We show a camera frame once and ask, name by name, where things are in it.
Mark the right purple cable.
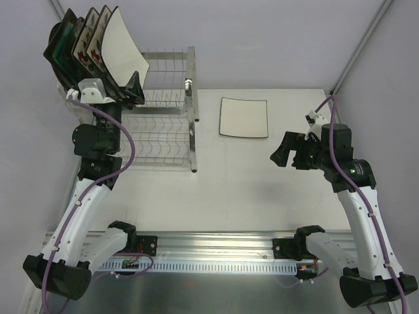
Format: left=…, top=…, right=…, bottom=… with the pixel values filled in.
left=274, top=94, right=407, bottom=314

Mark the round silver-rimmed cream plate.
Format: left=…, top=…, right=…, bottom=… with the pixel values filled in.
left=43, top=22, right=76, bottom=92

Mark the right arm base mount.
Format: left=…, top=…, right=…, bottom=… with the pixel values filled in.
left=272, top=238, right=304, bottom=261

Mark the dark square teal-centre plate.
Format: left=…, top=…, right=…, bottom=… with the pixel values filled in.
left=43, top=9, right=82, bottom=92

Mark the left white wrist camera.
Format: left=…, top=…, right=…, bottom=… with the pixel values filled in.
left=66, top=78, right=115, bottom=105

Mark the aluminium frame rail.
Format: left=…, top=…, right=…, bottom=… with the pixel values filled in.
left=39, top=225, right=314, bottom=267

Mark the stainless steel dish rack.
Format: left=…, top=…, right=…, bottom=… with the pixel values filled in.
left=57, top=44, right=201, bottom=173

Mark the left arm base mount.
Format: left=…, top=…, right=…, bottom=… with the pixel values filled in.
left=136, top=235, right=158, bottom=257

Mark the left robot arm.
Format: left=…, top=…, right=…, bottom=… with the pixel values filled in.
left=23, top=71, right=144, bottom=300

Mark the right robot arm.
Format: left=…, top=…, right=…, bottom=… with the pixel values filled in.
left=270, top=124, right=418, bottom=308

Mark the cream floral square plate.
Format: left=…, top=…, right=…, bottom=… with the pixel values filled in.
left=72, top=7, right=99, bottom=75

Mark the white slotted cable duct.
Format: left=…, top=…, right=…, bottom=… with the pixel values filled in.
left=98, top=258, right=298, bottom=275

